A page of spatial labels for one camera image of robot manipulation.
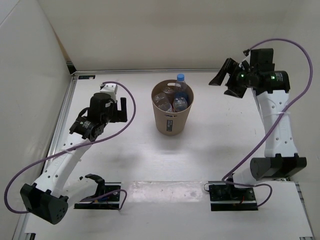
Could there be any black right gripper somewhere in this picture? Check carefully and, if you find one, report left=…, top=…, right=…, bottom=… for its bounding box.
left=209, top=58, right=257, bottom=99

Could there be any clear bottle blue orange label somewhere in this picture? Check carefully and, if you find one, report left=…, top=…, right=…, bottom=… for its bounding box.
left=153, top=86, right=175, bottom=113

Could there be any clear bottle blue cap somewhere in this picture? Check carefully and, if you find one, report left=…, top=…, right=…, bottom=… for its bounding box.
left=174, top=73, right=188, bottom=98

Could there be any clear bottle black label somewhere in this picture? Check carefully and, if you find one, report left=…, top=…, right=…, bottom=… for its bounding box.
left=172, top=92, right=188, bottom=112

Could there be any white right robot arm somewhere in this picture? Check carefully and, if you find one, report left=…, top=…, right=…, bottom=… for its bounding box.
left=209, top=48, right=307, bottom=200

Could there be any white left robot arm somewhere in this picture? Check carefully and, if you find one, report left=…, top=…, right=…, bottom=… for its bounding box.
left=20, top=92, right=128, bottom=225

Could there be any beige round waste bin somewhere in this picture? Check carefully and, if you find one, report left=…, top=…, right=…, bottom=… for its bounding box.
left=151, top=79, right=194, bottom=136

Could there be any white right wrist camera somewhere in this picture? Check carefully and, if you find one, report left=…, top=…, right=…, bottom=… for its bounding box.
left=238, top=49, right=251, bottom=71

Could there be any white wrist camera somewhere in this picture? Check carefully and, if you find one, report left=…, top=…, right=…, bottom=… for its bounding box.
left=100, top=83, right=118, bottom=102
left=238, top=49, right=251, bottom=71

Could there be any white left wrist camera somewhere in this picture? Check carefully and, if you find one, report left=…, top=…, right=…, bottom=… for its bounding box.
left=100, top=83, right=118, bottom=102

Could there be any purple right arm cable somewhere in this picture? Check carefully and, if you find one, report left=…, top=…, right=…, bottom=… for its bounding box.
left=221, top=38, right=313, bottom=207

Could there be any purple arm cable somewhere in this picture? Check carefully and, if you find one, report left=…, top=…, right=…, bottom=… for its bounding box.
left=221, top=38, right=313, bottom=207
left=3, top=80, right=137, bottom=214

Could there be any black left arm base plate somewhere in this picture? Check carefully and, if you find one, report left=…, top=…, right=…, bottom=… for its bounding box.
left=73, top=182, right=122, bottom=210

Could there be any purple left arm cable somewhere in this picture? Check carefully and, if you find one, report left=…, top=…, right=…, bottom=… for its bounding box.
left=3, top=80, right=137, bottom=214

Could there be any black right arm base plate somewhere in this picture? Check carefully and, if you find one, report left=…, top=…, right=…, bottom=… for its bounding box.
left=203, top=182, right=258, bottom=212

